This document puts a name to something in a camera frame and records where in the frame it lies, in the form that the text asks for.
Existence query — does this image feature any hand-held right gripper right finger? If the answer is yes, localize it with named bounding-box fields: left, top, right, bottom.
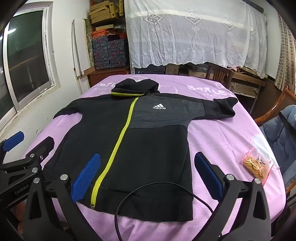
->
left=195, top=152, right=271, bottom=241

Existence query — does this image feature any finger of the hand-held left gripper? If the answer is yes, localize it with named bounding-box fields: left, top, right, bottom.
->
left=0, top=131, right=25, bottom=161
left=14, top=136, right=55, bottom=176

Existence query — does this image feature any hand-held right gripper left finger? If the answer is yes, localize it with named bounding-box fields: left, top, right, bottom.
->
left=24, top=153, right=102, bottom=241

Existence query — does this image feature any black hooded zip jacket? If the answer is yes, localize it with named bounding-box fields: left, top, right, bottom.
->
left=53, top=78, right=238, bottom=220

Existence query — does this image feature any purple printed blanket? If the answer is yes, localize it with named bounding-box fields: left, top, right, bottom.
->
left=30, top=74, right=289, bottom=241

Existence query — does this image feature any clear bag of cookies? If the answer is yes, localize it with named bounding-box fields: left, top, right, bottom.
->
left=242, top=147, right=274, bottom=180

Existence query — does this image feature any blue quilted cushion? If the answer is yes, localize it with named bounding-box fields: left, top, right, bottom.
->
left=259, top=104, right=296, bottom=186

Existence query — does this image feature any white framed window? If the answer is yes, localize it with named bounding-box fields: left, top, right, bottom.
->
left=0, top=2, right=61, bottom=121

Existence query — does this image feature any glossy wooden armchair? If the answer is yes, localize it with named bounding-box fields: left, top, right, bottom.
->
left=254, top=86, right=296, bottom=195

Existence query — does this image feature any low wooden cabinet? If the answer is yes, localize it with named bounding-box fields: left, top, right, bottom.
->
left=88, top=66, right=131, bottom=88

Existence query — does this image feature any wooden shelf with woven mats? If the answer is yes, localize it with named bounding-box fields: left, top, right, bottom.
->
left=231, top=67, right=266, bottom=98

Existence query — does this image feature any white leaning board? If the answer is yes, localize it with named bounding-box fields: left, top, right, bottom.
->
left=72, top=20, right=96, bottom=78

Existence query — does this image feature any dark wooden chair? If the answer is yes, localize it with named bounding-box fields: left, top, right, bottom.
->
left=206, top=62, right=234, bottom=88

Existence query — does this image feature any green marbled board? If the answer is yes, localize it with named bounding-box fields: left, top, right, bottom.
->
left=84, top=19, right=96, bottom=68

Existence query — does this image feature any brown wooden crate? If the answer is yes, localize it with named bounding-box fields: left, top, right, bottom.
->
left=165, top=64, right=181, bottom=75

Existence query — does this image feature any stack of patterned blue boxes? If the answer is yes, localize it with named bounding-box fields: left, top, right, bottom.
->
left=91, top=37, right=128, bottom=70

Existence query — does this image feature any dark storage box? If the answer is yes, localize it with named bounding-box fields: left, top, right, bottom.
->
left=134, top=65, right=166, bottom=75

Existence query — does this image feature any row of orange boxes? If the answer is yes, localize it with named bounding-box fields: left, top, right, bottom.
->
left=91, top=30, right=126, bottom=40

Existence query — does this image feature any checked beige curtain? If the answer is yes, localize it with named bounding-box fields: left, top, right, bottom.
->
left=275, top=14, right=296, bottom=91

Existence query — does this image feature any white lace curtain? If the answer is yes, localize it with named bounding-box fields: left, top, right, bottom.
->
left=124, top=0, right=267, bottom=78

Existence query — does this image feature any stack of woven yellow boxes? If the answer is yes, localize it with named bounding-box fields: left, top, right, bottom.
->
left=89, top=0, right=124, bottom=25

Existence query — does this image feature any black cable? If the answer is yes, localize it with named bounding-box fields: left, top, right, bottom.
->
left=114, top=182, right=214, bottom=241

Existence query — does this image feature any black strap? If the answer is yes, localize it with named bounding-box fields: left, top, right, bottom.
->
left=279, top=111, right=295, bottom=138

